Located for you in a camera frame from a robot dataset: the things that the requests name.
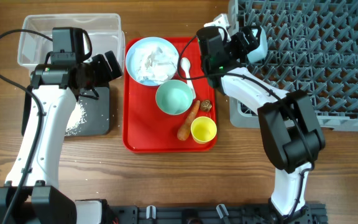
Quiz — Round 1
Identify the light blue bowl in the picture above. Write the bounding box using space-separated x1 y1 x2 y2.
247 26 268 63

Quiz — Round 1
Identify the pile of white rice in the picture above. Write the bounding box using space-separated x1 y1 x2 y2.
65 103 86 136

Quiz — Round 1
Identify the mint green bowl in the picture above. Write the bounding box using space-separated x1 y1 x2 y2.
155 80 193 115

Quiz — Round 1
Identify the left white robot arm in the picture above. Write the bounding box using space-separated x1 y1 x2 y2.
0 51 122 223

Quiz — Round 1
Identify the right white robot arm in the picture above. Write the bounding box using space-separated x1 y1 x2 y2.
196 26 325 223

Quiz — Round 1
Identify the black waste tray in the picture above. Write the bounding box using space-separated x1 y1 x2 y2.
29 85 110 137

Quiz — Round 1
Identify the grey dishwasher rack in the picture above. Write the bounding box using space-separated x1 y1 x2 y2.
227 0 358 132

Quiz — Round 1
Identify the clear plastic bin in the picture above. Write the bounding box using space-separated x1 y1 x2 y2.
17 13 126 72

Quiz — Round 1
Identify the large light blue plate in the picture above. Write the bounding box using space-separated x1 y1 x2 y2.
126 37 179 86

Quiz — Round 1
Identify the white plastic spoon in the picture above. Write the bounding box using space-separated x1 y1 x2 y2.
180 57 196 99

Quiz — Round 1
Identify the white crumpled paper napkin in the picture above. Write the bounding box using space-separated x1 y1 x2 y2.
134 44 178 85

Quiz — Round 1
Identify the brown mushroom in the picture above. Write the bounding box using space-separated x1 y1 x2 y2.
200 100 213 112

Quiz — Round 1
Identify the red serving tray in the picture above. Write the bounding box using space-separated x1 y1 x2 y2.
122 37 217 153

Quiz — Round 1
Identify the yellow plastic cup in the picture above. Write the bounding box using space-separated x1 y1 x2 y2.
191 116 218 144

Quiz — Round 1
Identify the orange carrot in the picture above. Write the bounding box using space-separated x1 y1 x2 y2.
177 100 201 141

